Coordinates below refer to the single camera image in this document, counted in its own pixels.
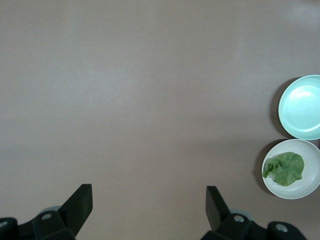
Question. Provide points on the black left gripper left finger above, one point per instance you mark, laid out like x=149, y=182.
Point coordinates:
x=75, y=210

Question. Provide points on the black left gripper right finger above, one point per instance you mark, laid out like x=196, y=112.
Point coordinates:
x=220, y=212

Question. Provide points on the green lettuce leaf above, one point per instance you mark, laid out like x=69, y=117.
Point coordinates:
x=285, y=168

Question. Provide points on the white bowl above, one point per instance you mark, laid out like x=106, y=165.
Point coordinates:
x=292, y=185

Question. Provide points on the mint green plate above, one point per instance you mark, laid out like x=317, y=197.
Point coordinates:
x=302, y=110

